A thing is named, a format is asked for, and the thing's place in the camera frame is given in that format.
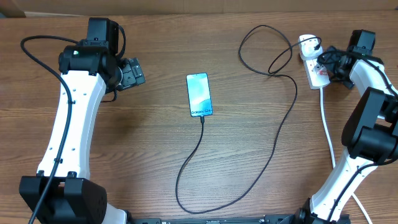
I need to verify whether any Samsung Galaxy smartphone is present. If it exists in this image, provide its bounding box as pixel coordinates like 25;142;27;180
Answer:
186;73;213;117

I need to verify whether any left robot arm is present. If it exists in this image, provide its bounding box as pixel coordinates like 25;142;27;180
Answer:
19;17;145;223

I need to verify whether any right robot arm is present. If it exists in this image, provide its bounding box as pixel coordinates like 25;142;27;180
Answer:
283;30;397;223

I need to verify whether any white charger plug adapter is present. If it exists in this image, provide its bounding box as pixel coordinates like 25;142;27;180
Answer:
298;34;323;61

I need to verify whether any white power strip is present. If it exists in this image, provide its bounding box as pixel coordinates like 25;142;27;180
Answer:
303;59;330;90

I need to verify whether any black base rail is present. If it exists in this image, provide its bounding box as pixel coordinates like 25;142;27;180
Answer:
124;213;351;224

